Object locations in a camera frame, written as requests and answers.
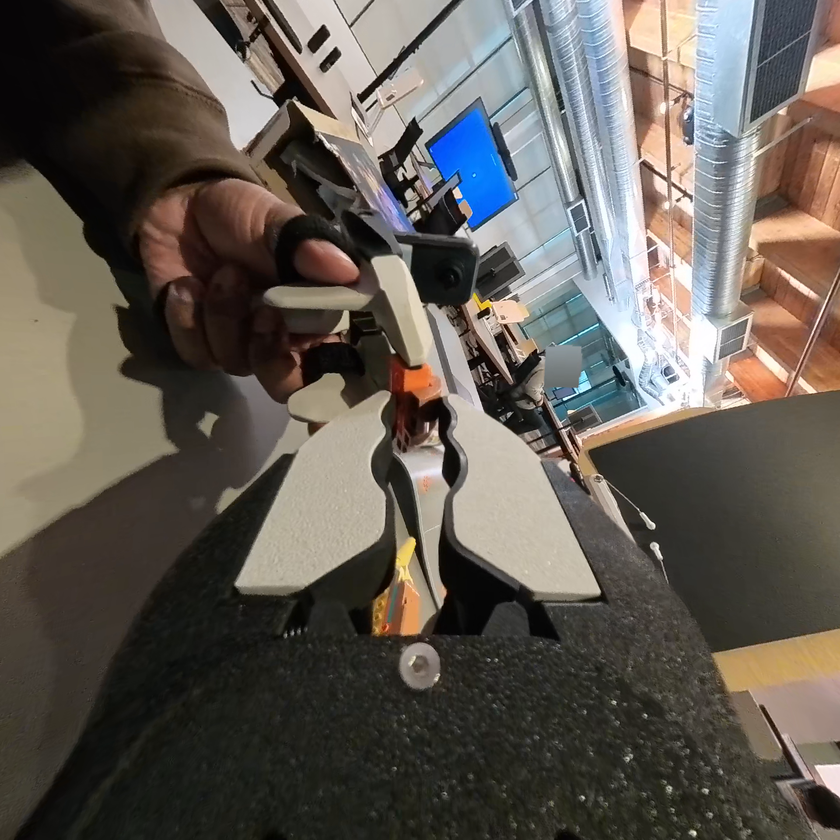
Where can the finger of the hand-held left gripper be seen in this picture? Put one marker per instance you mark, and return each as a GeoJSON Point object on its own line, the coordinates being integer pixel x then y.
{"type": "Point", "coordinates": [321, 403]}
{"type": "Point", "coordinates": [400, 308]}

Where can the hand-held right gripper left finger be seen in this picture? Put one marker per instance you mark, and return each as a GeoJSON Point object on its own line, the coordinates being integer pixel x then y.
{"type": "Point", "coordinates": [321, 512]}

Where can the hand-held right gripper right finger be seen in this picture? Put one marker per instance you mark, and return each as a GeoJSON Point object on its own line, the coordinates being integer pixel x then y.
{"type": "Point", "coordinates": [518, 518]}

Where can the orange brick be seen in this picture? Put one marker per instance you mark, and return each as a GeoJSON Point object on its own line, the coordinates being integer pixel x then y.
{"type": "Point", "coordinates": [410, 379]}

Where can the brown curved slope brick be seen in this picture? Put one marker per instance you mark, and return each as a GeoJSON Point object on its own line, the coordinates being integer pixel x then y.
{"type": "Point", "coordinates": [410, 426]}

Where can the brown tan brick-built model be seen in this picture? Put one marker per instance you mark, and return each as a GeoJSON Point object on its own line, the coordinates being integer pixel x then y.
{"type": "Point", "coordinates": [397, 604]}

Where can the grey desk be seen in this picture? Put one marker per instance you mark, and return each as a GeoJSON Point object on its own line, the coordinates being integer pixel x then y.
{"type": "Point", "coordinates": [79, 394]}

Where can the cardboard set box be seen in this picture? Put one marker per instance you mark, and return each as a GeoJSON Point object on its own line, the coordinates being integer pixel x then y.
{"type": "Point", "coordinates": [367, 177]}

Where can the metal vent grille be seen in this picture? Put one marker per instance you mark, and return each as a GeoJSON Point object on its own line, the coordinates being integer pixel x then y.
{"type": "Point", "coordinates": [781, 59]}

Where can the blue wall screen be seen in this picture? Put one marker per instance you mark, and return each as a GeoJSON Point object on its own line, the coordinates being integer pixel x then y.
{"type": "Point", "coordinates": [469, 164]}

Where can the black board wooden frame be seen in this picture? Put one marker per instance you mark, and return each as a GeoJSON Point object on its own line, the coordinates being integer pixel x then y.
{"type": "Point", "coordinates": [722, 525]}

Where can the silver air duct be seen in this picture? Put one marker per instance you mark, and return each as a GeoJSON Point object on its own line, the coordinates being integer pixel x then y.
{"type": "Point", "coordinates": [590, 98]}
{"type": "Point", "coordinates": [722, 197]}

